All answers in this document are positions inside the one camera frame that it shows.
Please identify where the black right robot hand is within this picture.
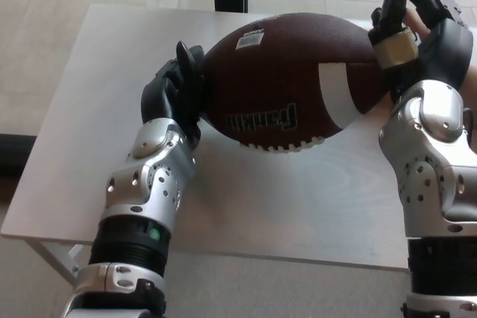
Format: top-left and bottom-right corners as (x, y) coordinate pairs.
(367, 0), (475, 101)

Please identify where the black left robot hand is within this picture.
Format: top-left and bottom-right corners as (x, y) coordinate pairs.
(140, 40), (206, 147)

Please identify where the person's bare hand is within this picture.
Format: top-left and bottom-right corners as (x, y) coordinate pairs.
(404, 6), (433, 42)

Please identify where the brown Franklin junior football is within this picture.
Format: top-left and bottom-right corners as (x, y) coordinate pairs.
(200, 12), (387, 153)

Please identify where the white metal table frame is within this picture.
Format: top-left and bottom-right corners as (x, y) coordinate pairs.
(25, 239), (95, 286)

